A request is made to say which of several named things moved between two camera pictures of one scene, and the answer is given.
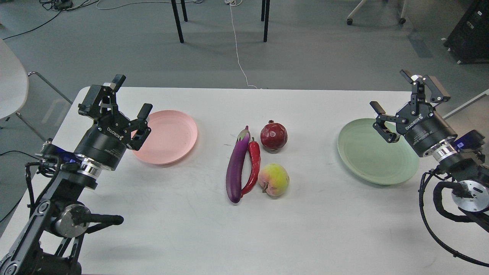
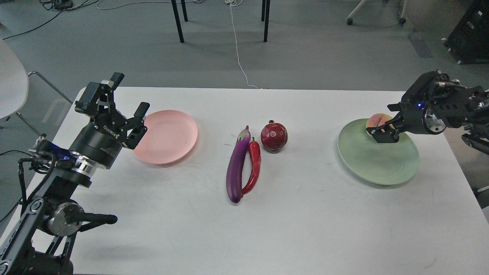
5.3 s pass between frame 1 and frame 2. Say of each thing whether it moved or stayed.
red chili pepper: stayed
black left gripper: stayed
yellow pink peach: moved
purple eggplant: stayed
